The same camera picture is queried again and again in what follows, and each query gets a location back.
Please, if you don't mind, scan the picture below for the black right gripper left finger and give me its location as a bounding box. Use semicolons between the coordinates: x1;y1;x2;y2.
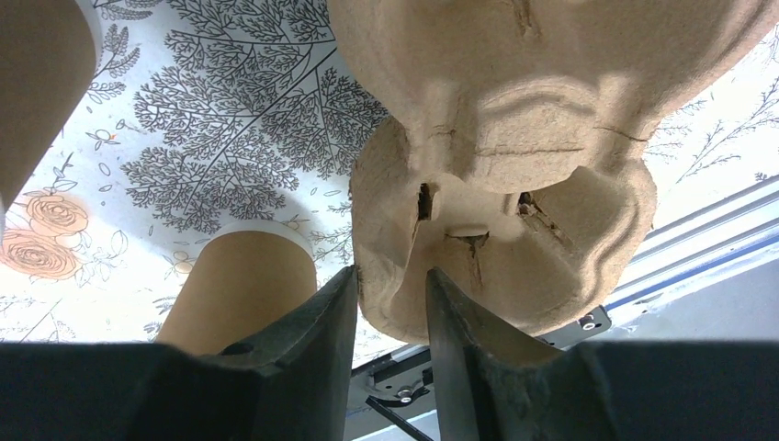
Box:
1;266;358;440

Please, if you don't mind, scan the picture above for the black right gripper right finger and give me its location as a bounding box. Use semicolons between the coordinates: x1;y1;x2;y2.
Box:
426;268;778;440

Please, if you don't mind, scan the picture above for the brown paper coffee cup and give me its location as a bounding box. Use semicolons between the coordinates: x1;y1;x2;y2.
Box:
155;220;317;356

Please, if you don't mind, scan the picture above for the brown pulp cup carrier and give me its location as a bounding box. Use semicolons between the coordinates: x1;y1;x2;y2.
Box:
328;1;778;344

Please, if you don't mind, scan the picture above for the floral patterned table mat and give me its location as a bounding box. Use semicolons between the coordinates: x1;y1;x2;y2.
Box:
121;1;389;262

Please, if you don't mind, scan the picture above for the stack of brown paper cups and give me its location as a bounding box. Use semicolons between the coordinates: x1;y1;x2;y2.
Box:
1;0;102;213

